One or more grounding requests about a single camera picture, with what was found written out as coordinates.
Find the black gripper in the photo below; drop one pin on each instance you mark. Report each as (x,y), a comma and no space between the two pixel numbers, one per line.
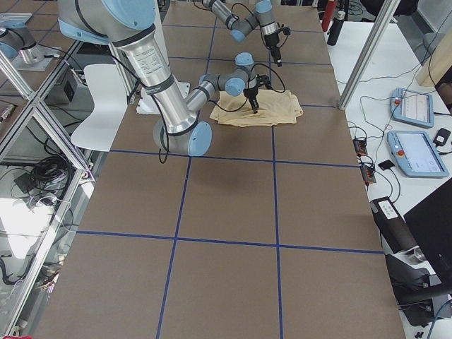
(272,41)
(251,94)

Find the beige long-sleeve printed shirt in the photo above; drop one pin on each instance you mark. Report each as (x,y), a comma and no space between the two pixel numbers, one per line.
(274,108)

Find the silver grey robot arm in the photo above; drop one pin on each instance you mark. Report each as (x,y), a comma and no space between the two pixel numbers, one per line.
(261,17)
(130,27)

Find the red bottle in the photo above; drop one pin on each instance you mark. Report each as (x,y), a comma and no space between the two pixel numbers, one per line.
(328,14)

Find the black bottle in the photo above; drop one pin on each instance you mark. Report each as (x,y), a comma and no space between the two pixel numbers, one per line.
(335,29)

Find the white plastic chair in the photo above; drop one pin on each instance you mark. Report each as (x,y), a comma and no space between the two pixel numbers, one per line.
(98,130)

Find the blue teach pendant far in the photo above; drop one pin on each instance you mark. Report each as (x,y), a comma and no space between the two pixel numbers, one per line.
(412,107)

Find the blue teach pendant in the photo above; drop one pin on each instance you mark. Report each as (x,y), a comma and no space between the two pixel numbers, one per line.
(412,107)
(415,154)

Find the blue teach pendant near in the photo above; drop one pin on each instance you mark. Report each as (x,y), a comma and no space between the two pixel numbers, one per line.
(415,154)

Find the black monitor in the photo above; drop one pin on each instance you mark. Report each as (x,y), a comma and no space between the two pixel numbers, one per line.
(430,224)

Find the aluminium frame post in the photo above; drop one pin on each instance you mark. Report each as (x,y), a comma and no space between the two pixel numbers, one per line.
(376,33)

